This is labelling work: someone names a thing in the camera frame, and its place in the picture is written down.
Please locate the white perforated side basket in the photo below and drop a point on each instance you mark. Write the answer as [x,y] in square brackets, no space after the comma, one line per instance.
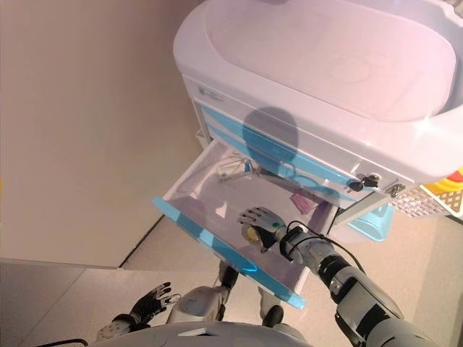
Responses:
[430,204]

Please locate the yellow sharps container red lid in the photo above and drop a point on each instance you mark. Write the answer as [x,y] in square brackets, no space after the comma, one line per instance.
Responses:
[445,186]

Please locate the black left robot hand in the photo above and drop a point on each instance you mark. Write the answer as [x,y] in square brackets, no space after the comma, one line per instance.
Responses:
[148,309]

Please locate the white medical cart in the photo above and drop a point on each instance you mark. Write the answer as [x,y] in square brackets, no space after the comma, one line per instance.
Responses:
[307,72]

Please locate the silver right robot leg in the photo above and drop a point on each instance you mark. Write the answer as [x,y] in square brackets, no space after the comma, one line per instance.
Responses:
[271,311]

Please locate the silver left robot leg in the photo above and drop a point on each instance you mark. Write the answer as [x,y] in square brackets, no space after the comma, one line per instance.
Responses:
[199,303]

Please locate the cart label sticker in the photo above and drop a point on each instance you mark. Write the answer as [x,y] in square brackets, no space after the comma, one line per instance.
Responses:
[210,94]

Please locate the deep blue-front cart drawer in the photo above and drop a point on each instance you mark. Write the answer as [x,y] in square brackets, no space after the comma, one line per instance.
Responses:
[202,231]

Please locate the black cart keys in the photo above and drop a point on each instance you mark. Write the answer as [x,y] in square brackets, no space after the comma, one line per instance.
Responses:
[361,182]

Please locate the shallow blue striped drawer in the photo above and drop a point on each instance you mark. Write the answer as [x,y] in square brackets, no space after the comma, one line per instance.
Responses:
[224,117]
[231,139]

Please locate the purple medicine box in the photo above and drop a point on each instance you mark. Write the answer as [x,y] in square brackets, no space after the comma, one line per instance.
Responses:
[302,204]

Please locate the blue white small packet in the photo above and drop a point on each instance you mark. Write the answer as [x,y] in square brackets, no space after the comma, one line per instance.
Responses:
[247,167]

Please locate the amber medicine bottle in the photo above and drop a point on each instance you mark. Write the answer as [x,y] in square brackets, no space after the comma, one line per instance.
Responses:
[251,235]

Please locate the clear tubing package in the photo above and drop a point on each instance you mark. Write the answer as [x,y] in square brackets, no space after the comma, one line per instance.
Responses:
[231,171]

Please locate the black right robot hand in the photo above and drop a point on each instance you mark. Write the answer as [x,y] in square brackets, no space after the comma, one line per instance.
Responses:
[266,222]

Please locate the light blue waste bin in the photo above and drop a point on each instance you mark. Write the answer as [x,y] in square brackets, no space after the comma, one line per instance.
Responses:
[372,226]

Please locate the silver robot leg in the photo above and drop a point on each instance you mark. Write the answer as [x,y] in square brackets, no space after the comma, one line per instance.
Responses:
[271,311]
[199,303]

